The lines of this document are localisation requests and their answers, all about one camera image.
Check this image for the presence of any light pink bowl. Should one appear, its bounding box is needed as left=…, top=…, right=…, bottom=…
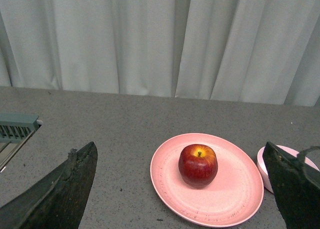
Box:
left=256, top=145, right=320, bottom=194

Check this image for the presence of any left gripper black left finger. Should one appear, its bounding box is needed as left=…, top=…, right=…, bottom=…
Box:
left=0, top=142, right=98, bottom=229

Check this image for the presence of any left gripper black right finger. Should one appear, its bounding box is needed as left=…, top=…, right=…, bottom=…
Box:
left=263, top=141, right=320, bottom=229

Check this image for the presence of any pink plate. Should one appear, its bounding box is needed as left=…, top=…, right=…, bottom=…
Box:
left=150, top=133, right=264, bottom=228

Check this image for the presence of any red apple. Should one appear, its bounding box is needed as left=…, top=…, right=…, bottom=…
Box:
left=178, top=144, right=219, bottom=189

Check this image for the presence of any grey slotted metal fixture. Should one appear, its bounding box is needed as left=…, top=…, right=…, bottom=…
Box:
left=0, top=112, right=43, bottom=172

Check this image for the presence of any white curtain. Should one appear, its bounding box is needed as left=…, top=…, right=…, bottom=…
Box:
left=0, top=0, right=320, bottom=106

